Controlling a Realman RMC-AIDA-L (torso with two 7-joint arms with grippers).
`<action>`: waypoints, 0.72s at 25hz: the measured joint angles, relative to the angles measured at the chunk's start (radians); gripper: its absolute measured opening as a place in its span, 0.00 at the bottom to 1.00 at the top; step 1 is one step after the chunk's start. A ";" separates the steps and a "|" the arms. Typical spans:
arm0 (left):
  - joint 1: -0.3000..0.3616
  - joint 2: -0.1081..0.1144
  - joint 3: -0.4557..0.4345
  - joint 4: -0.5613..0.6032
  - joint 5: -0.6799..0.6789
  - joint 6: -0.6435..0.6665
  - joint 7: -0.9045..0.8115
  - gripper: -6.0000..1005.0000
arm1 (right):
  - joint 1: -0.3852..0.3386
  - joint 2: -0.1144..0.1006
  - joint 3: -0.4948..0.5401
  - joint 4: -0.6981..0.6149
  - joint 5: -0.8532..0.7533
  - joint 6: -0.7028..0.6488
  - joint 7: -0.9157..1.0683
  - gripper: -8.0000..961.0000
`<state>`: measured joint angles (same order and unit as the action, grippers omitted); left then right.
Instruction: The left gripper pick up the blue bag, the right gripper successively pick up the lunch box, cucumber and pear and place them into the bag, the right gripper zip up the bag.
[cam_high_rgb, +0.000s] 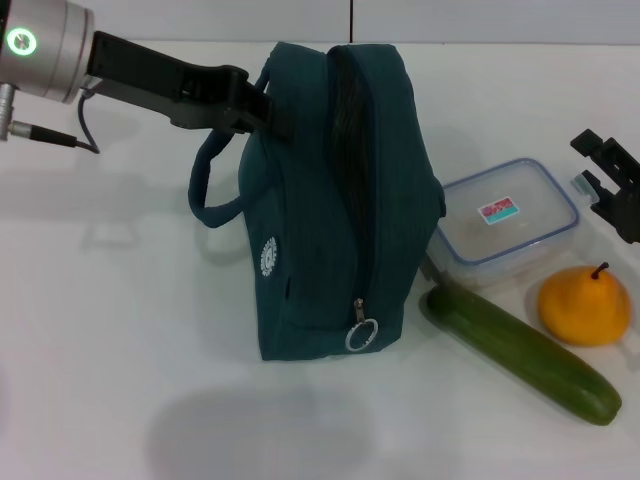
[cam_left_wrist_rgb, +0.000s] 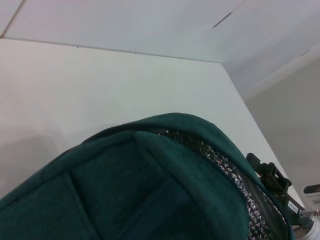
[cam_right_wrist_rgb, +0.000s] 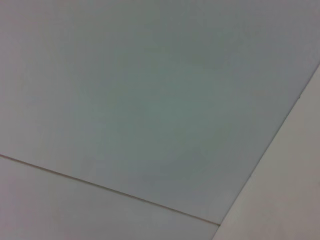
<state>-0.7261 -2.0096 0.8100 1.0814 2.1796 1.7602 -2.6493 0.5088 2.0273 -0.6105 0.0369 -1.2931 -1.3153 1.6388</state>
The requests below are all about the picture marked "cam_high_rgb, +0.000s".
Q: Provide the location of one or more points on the clear plastic food container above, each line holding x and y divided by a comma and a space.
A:
500, 215

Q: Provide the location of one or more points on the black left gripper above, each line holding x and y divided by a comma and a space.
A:
150, 80

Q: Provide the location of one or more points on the orange pear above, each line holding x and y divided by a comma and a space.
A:
582, 310

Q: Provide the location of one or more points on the teal fabric lunch bag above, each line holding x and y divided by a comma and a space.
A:
310, 225

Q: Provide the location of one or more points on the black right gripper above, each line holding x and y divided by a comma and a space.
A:
627, 210

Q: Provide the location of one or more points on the green cucumber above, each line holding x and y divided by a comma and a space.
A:
520, 352

